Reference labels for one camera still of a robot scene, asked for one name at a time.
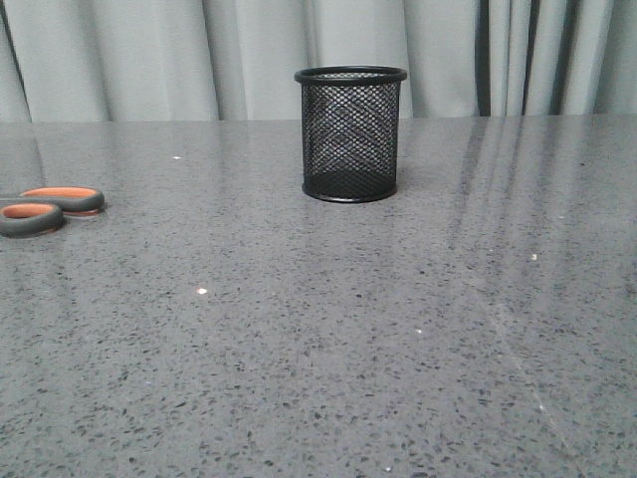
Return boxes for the grey orange handled scissors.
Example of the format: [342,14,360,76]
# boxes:
[1,186,106,237]

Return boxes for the black mesh pen bucket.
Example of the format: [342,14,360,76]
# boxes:
[294,66,407,203]

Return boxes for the light grey curtain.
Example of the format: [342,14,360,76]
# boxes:
[1,1,636,122]

